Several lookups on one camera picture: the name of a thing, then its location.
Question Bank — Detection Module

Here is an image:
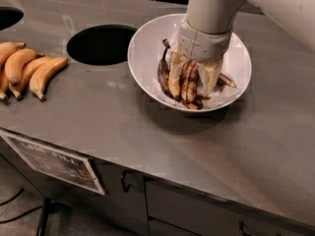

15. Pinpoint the spotted brown banana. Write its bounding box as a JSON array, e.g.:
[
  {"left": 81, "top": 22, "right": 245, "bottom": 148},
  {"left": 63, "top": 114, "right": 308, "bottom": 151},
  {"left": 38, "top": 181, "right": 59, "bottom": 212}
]
[
  {"left": 168, "top": 62, "right": 186, "bottom": 101},
  {"left": 181, "top": 61, "right": 199, "bottom": 102}
]

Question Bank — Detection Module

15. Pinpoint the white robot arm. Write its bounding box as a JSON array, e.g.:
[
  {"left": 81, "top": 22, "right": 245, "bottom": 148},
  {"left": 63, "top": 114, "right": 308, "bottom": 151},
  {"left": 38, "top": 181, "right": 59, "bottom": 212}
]
[{"left": 177, "top": 0, "right": 315, "bottom": 95}]

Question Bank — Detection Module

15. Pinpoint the grey cabinet drawer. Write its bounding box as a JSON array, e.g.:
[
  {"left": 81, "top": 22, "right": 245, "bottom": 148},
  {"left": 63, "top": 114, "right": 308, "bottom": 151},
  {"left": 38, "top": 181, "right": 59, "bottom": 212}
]
[{"left": 145, "top": 181, "right": 315, "bottom": 236}]

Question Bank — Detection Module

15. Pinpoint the yellow banana top left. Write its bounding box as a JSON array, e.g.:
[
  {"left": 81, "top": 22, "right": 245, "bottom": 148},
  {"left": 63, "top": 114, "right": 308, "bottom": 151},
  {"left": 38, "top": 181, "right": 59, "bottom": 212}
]
[{"left": 0, "top": 42, "right": 26, "bottom": 68}]

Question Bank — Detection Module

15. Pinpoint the white paper liner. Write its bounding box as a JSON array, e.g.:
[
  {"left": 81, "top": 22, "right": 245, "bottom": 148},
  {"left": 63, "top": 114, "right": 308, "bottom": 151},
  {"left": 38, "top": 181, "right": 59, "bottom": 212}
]
[{"left": 152, "top": 37, "right": 243, "bottom": 111}]

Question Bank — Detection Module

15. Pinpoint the black cabinet handle right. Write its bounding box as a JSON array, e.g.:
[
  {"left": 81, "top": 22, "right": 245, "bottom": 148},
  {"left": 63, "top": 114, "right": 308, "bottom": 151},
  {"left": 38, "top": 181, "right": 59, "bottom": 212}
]
[{"left": 239, "top": 221, "right": 259, "bottom": 236}]

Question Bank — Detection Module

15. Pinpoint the dark banana peel right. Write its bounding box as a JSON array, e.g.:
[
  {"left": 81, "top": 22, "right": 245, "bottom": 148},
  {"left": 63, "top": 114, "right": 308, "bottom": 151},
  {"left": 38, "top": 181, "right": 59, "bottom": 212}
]
[{"left": 217, "top": 74, "right": 236, "bottom": 89}]

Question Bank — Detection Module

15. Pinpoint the black cabinet handle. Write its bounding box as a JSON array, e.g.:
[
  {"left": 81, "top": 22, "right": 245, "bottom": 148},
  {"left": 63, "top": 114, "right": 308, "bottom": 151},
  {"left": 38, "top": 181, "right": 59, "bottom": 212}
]
[
  {"left": 239, "top": 221, "right": 259, "bottom": 236},
  {"left": 120, "top": 170, "right": 132, "bottom": 193}
]

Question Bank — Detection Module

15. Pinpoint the dark banana peel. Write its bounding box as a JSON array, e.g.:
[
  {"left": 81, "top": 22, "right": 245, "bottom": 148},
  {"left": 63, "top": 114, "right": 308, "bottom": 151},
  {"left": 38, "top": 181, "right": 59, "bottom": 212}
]
[
  {"left": 217, "top": 74, "right": 236, "bottom": 89},
  {"left": 157, "top": 39, "right": 171, "bottom": 96}
]

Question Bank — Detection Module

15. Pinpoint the yellow banana middle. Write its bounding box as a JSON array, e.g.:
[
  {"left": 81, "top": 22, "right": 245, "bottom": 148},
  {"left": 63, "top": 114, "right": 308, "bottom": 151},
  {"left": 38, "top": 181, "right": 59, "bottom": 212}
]
[{"left": 5, "top": 48, "right": 44, "bottom": 86}]

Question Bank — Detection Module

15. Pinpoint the white bowl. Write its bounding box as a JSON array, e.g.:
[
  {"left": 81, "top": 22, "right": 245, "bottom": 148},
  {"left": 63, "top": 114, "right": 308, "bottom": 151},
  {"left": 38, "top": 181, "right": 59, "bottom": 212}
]
[{"left": 128, "top": 14, "right": 252, "bottom": 113}]

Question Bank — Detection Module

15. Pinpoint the black cabinet handle left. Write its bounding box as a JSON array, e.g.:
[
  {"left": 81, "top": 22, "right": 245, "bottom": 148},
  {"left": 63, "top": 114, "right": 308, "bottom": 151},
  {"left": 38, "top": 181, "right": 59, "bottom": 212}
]
[{"left": 120, "top": 170, "right": 132, "bottom": 193}]

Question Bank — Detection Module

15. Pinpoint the dark banana peel left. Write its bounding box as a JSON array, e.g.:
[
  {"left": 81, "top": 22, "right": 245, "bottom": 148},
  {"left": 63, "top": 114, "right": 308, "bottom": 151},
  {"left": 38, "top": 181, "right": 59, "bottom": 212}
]
[{"left": 157, "top": 39, "right": 171, "bottom": 96}]

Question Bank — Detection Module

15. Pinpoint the yellow banana at edge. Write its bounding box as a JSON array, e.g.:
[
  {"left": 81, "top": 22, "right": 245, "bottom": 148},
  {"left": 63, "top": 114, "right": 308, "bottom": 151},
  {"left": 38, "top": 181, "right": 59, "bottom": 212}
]
[{"left": 0, "top": 69, "right": 9, "bottom": 101}]

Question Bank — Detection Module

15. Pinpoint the yellow banana rightmost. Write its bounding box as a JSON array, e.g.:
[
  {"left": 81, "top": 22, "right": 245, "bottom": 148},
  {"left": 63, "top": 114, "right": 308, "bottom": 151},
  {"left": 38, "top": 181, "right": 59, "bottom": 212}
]
[{"left": 29, "top": 57, "right": 68, "bottom": 101}]

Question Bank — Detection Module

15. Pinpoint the black floor cable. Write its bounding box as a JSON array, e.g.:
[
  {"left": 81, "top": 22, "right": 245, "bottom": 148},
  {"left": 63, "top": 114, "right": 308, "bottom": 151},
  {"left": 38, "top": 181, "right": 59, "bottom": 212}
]
[{"left": 0, "top": 188, "right": 45, "bottom": 224}]

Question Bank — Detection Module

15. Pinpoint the landfill sign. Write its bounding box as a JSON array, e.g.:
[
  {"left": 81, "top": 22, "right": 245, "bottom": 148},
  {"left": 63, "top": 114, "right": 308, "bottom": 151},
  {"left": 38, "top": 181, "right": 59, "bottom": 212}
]
[{"left": 0, "top": 132, "right": 105, "bottom": 195}]

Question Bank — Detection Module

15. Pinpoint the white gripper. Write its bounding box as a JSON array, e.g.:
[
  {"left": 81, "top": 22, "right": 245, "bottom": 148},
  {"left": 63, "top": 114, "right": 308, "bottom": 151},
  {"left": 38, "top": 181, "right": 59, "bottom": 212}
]
[{"left": 169, "top": 17, "right": 232, "bottom": 96}]

